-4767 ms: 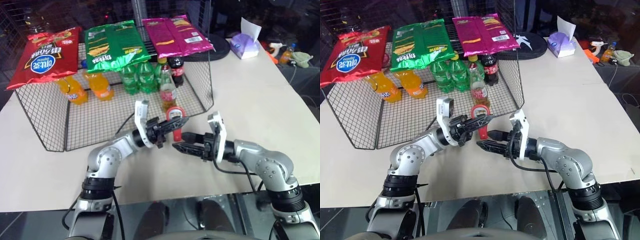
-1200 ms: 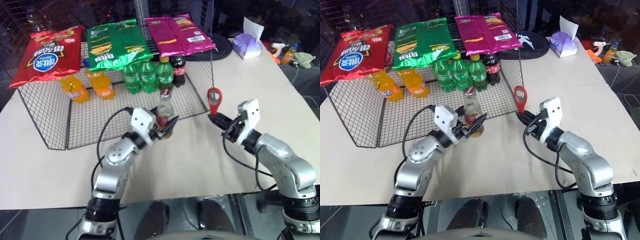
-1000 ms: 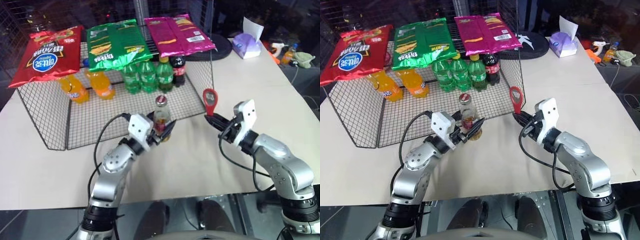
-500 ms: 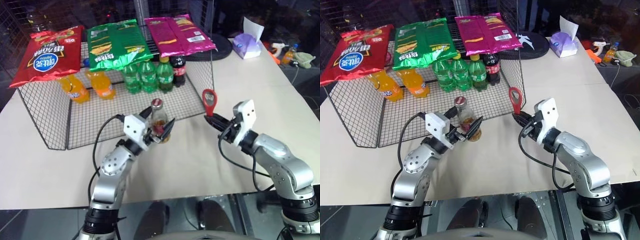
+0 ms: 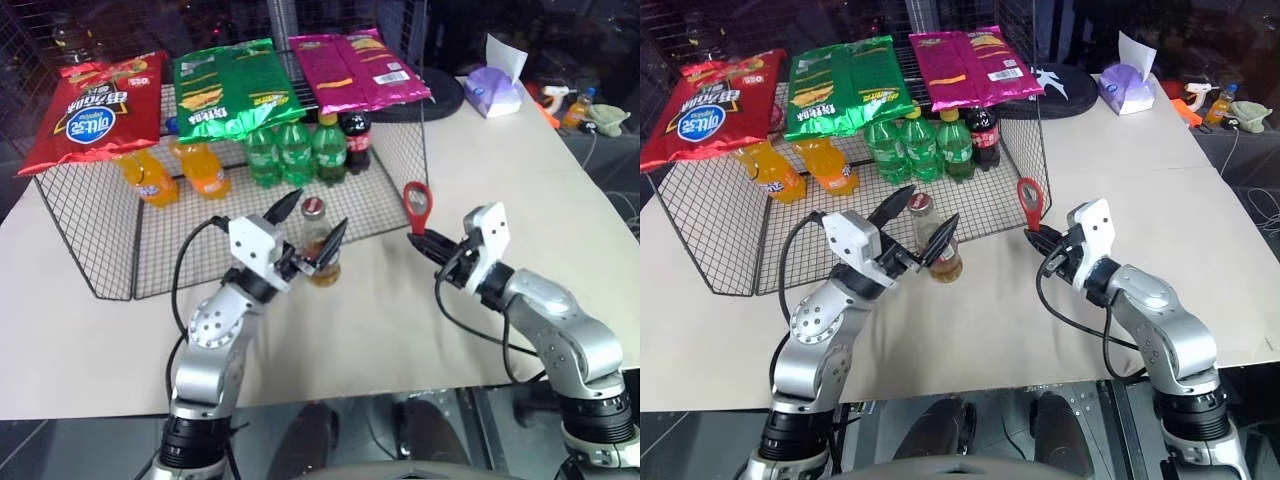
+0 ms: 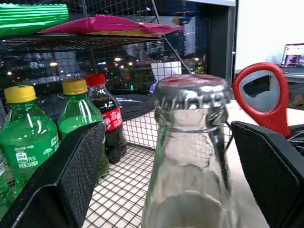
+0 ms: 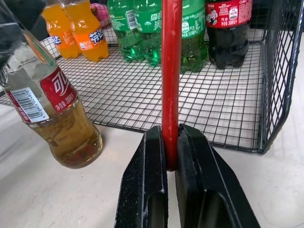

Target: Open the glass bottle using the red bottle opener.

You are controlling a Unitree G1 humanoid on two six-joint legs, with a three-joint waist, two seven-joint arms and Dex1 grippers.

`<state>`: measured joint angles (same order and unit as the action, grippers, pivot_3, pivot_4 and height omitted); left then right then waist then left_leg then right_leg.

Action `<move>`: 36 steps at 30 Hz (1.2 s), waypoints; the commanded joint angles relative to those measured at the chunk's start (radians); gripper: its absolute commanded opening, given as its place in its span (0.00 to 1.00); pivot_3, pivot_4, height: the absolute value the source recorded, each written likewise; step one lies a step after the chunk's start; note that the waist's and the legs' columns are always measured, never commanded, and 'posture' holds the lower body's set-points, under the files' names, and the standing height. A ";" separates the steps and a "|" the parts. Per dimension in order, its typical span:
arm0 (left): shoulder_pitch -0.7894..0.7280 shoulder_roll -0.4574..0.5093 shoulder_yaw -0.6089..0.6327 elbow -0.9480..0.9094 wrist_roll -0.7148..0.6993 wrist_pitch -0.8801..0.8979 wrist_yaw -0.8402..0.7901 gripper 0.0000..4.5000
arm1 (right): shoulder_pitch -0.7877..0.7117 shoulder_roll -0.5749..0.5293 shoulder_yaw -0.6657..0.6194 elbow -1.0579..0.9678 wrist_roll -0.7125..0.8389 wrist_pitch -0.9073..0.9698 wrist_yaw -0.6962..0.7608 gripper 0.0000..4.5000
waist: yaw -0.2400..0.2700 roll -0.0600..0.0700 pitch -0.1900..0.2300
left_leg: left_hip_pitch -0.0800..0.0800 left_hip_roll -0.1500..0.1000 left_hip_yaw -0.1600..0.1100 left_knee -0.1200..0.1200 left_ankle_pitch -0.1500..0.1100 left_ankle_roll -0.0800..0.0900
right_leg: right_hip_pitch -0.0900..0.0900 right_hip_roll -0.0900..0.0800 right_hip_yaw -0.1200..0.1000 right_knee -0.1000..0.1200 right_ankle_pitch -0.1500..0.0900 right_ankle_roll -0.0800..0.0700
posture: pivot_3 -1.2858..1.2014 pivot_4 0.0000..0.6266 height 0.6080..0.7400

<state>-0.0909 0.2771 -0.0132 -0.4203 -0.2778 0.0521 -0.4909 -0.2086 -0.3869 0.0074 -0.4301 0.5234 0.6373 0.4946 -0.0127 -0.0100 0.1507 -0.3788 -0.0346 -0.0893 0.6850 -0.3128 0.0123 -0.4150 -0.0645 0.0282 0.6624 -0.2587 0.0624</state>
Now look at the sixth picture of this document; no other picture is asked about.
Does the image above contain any open laptop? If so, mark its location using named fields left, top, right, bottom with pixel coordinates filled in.
left=280, top=43, right=304, bottom=75

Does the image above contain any clear glass bottle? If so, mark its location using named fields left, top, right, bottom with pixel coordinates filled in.
left=141, top=103, right=243, bottom=228

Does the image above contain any cola bottle red cap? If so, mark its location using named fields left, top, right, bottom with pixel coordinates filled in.
left=86, top=73, right=128, bottom=164

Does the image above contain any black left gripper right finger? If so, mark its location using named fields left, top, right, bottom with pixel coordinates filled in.
left=230, top=121, right=304, bottom=228

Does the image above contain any red bottle opener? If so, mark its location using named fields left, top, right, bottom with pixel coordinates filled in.
left=232, top=62, right=292, bottom=138

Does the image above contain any silver crown bottle cap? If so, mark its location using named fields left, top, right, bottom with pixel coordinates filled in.
left=153, top=74, right=234, bottom=112

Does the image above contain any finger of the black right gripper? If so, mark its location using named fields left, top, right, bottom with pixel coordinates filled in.
left=286, top=123, right=304, bottom=154

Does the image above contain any green snack bag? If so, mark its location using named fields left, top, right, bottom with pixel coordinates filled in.
left=0, top=3, right=70, bottom=37

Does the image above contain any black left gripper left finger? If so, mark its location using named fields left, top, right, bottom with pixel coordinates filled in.
left=0, top=121, right=107, bottom=228

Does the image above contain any black wire mesh shelf rack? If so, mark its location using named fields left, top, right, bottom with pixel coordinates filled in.
left=0, top=0, right=235, bottom=228

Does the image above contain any pink snack bag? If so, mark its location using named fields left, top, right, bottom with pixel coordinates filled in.
left=38, top=14, right=185, bottom=38

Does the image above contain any green soda bottle yellow cap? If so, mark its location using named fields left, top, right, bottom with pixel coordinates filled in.
left=0, top=85, right=60, bottom=198
left=0, top=148, right=15, bottom=219
left=57, top=77, right=110, bottom=178

